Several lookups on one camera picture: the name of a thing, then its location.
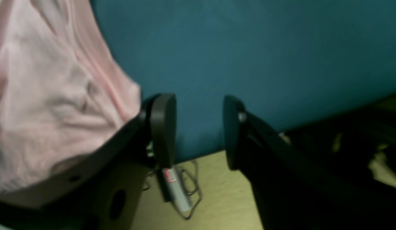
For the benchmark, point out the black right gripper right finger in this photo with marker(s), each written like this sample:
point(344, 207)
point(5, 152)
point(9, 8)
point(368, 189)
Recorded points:
point(320, 179)

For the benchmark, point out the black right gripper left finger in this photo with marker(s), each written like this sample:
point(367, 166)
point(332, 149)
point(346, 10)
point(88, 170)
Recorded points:
point(102, 191)

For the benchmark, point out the pink T-shirt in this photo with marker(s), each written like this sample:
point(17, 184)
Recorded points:
point(62, 94)

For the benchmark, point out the white power strip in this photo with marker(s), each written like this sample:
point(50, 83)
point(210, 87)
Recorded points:
point(173, 189)

